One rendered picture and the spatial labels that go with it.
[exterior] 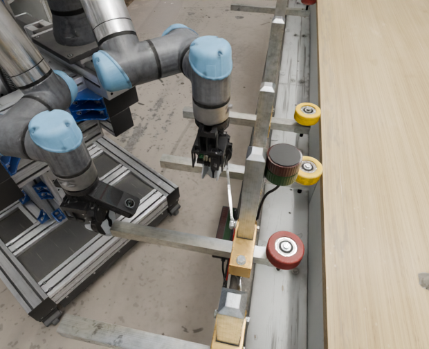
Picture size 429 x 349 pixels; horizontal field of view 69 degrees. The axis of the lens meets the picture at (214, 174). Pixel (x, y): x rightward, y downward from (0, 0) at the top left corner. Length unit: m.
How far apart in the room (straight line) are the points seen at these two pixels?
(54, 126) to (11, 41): 0.19
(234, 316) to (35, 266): 1.30
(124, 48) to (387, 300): 0.69
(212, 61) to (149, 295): 1.29
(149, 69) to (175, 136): 1.69
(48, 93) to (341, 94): 0.88
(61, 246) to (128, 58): 1.18
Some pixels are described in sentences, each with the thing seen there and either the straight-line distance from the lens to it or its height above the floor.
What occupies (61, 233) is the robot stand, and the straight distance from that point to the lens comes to 1.69.
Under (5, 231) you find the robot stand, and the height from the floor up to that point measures 0.21.
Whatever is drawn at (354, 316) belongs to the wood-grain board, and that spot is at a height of 0.90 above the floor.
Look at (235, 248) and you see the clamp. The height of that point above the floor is 0.87.
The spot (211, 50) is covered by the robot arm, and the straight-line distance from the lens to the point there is 0.57.
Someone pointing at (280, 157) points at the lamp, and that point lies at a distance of 0.54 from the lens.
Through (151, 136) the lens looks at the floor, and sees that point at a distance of 2.33.
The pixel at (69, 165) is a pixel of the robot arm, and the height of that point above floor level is 1.10.
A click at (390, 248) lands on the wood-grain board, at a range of 0.80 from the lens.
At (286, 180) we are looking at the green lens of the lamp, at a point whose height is 1.11.
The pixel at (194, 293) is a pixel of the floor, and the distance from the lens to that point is 1.62.
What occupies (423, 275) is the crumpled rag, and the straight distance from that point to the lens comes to 0.79.
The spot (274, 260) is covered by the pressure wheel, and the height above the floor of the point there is 0.90.
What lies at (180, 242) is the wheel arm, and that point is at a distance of 0.76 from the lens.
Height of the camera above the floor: 1.52
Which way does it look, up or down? 49 degrees down
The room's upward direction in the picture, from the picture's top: straight up
